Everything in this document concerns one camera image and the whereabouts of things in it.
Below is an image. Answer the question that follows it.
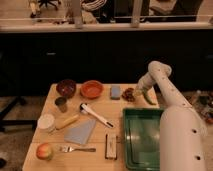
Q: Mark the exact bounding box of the dark red grape bunch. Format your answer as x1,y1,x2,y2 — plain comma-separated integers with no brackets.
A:
122,88,135,102

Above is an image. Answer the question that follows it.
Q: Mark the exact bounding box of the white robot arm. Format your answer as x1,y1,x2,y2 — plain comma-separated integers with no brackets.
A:
133,61,207,171

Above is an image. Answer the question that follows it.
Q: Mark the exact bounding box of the green plastic tray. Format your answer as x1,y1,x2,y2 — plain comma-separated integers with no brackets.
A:
123,108,163,171

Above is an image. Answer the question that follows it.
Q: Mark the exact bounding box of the blue sponge block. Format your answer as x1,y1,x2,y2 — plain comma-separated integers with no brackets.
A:
110,85,121,100

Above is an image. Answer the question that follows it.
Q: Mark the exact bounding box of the orange clay bowl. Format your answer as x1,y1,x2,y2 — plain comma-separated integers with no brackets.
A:
80,80,103,99

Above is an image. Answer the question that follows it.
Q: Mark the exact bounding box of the black rectangular case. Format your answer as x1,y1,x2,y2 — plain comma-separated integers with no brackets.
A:
105,133,117,160

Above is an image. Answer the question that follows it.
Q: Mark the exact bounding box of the dark brown bowl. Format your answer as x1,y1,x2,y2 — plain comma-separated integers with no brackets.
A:
56,79,76,98

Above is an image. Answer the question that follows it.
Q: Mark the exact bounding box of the grey blue folded cloth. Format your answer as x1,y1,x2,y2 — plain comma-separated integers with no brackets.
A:
64,119,96,145

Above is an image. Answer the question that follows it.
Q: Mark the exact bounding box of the small metal cup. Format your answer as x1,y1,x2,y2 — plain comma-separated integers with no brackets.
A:
55,97,67,113

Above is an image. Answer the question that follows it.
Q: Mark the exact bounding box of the silver fork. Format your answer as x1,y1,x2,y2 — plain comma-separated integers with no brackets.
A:
59,146,96,153

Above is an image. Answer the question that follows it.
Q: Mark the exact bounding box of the white round cup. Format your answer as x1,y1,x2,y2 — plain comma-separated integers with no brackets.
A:
37,114,55,132

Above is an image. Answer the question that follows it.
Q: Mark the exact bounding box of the red yellow apple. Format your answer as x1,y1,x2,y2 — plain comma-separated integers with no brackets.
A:
36,143,53,160

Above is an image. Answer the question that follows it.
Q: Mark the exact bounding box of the black office chair base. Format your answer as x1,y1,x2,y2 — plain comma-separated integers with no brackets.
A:
0,96,37,132

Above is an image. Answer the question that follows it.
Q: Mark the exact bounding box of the white handled peeler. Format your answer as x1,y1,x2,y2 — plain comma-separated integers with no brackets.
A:
80,103,114,128

